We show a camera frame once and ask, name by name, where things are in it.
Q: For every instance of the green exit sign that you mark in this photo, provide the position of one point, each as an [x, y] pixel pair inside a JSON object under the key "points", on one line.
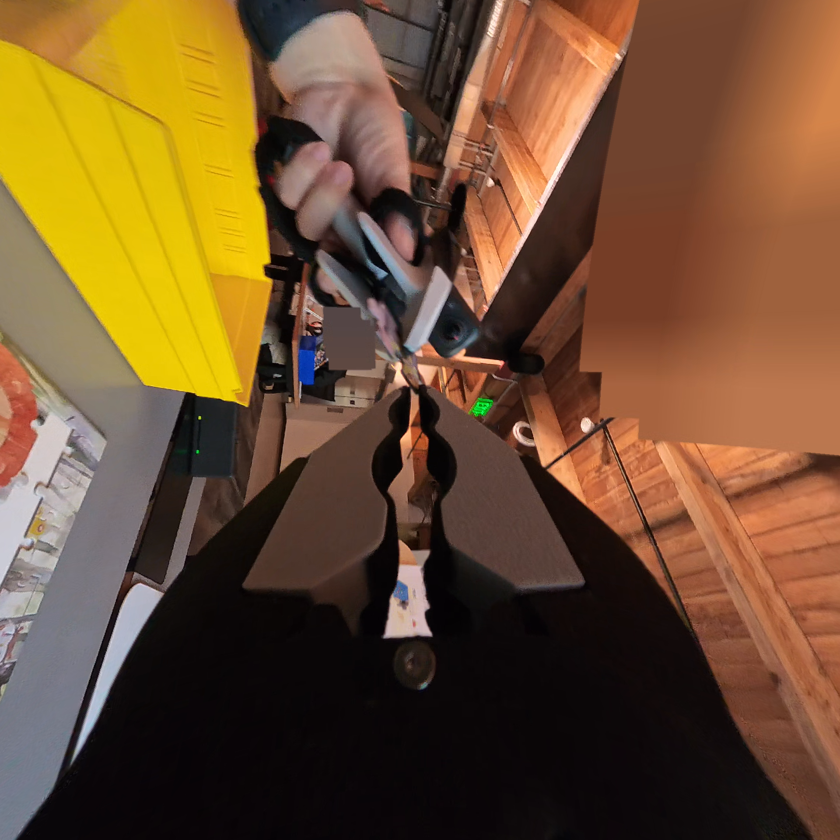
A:
{"points": [[482, 408]]}

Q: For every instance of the black device with green light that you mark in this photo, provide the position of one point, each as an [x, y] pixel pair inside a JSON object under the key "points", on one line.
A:
{"points": [[210, 439]]}

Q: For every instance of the yellow plastic bin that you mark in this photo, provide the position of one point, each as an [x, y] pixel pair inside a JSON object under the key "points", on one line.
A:
{"points": [[131, 229]]}

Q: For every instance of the partly assembled jigsaw puzzle board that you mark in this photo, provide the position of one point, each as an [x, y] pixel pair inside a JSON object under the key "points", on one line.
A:
{"points": [[39, 492]]}

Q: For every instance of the white stand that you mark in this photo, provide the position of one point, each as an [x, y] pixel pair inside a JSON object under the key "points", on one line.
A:
{"points": [[124, 643]]}

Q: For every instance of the person's left hand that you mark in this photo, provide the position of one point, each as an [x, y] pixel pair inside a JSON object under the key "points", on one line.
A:
{"points": [[361, 118]]}

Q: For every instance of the person's left forearm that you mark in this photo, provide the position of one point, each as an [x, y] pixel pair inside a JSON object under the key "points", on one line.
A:
{"points": [[289, 23]]}

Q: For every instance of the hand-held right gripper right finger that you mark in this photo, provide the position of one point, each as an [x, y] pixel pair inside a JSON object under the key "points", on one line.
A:
{"points": [[505, 525]]}

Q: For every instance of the small colourful jigsaw piece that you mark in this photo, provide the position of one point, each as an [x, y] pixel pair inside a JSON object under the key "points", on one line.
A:
{"points": [[397, 341]]}

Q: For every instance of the blue plastic bin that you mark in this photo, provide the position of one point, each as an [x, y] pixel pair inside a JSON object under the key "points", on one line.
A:
{"points": [[306, 366]]}

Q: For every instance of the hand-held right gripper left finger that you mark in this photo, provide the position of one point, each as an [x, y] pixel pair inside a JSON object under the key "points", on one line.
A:
{"points": [[321, 525]]}

